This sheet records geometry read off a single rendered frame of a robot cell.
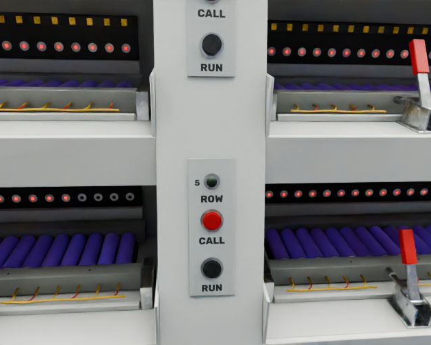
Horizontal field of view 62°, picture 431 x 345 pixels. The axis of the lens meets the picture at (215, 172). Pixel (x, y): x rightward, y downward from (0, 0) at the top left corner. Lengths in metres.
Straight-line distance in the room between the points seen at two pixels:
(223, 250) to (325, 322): 0.14
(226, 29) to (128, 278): 0.27
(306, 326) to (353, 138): 0.19
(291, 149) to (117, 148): 0.15
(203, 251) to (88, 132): 0.14
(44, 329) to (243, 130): 0.26
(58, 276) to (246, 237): 0.21
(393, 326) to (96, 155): 0.33
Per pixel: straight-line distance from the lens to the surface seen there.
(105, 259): 0.44
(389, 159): 0.37
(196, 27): 0.32
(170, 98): 0.31
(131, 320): 0.39
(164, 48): 0.32
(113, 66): 0.50
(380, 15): 0.60
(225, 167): 0.31
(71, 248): 0.47
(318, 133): 0.34
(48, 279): 0.43
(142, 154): 0.31
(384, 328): 0.42
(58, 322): 0.41
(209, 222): 0.31
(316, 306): 0.42
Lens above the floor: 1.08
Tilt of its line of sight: 6 degrees down
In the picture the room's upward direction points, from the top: straight up
